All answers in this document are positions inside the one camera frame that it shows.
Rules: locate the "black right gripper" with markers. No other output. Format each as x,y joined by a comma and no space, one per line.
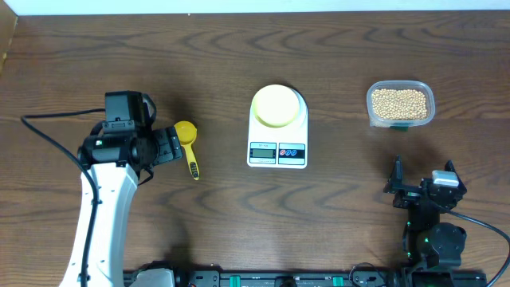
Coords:
407,196

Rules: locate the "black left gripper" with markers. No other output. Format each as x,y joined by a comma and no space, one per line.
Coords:
170,147

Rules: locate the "yellow measuring scoop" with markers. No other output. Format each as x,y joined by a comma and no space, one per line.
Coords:
187,134

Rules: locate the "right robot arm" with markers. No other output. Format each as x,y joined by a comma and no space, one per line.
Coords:
429,242

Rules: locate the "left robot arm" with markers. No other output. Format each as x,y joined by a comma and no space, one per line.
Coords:
112,163

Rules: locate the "white digital kitchen scale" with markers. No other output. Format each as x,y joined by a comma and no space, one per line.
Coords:
285,147

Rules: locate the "pale yellow plastic bowl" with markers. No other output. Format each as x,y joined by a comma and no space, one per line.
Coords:
275,106

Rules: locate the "clear plastic container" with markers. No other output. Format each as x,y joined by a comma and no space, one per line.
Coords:
376,121

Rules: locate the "pile of soybeans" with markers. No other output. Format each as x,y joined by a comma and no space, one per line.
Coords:
393,104

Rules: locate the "cardboard panel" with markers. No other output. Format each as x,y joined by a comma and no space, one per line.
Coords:
8,23

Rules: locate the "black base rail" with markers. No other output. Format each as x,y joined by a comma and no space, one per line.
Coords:
359,277

